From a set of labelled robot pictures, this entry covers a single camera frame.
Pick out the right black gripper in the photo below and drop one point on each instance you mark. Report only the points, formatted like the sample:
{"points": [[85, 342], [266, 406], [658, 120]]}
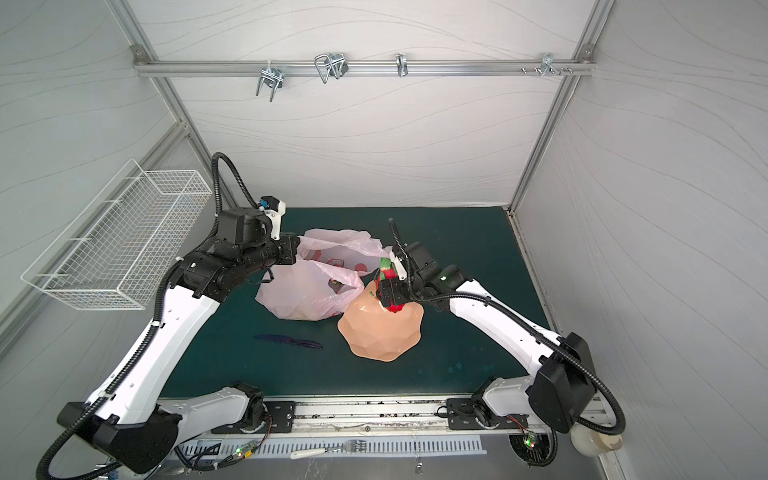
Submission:
{"points": [[390, 290]]}

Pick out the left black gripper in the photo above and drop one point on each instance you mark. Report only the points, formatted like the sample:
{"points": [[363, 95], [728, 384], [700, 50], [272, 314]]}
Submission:
{"points": [[287, 243]]}

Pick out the pink green dragon fruit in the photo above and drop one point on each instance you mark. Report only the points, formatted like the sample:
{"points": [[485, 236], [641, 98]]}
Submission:
{"points": [[389, 287]]}

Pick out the pink plastic bag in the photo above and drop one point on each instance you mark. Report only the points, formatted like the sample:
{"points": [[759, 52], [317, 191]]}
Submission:
{"points": [[326, 277]]}

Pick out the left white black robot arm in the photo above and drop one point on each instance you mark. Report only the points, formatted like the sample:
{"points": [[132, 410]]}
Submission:
{"points": [[124, 417]]}

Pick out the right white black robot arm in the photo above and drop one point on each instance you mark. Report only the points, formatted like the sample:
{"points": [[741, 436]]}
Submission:
{"points": [[560, 392]]}

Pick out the peach wavy fruit plate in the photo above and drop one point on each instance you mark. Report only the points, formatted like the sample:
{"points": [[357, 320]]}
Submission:
{"points": [[375, 333]]}

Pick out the green table mat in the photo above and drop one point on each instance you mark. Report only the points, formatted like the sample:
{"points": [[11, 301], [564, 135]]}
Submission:
{"points": [[452, 356]]}

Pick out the dark blue knife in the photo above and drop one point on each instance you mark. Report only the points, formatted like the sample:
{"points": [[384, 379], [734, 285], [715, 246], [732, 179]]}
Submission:
{"points": [[288, 340]]}

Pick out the left metal clamp hook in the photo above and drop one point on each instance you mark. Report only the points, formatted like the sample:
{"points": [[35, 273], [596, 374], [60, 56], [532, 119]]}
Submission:
{"points": [[271, 79]]}

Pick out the metal clamp hook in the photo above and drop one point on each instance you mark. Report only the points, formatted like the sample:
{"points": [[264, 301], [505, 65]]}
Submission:
{"points": [[271, 79], [331, 65]]}

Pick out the middle metal clamp hook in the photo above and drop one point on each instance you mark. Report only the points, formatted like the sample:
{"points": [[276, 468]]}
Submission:
{"points": [[331, 65]]}

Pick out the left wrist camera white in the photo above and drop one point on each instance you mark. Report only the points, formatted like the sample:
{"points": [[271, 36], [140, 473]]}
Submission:
{"points": [[274, 209]]}

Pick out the white wire basket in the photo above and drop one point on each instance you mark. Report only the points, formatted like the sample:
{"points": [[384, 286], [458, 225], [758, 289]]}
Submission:
{"points": [[112, 256]]}

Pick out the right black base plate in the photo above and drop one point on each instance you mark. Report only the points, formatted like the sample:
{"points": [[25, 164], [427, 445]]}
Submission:
{"points": [[468, 414]]}

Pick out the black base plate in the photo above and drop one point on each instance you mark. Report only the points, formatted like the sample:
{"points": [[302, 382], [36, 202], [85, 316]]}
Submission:
{"points": [[273, 416], [468, 414]]}

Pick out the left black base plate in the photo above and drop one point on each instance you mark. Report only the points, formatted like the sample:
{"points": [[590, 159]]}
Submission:
{"points": [[273, 416]]}

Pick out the white handled fork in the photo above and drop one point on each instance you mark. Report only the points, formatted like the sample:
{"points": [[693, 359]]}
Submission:
{"points": [[350, 446]]}

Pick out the metal crossbar rail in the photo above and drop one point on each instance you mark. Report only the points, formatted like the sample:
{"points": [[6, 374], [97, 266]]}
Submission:
{"points": [[357, 68]]}

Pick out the small metal ring hook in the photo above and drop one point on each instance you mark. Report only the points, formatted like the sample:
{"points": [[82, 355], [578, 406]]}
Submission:
{"points": [[401, 65]]}

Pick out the right metal bolt bracket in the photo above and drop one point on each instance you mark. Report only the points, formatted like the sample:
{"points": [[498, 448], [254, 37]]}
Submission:
{"points": [[546, 67]]}

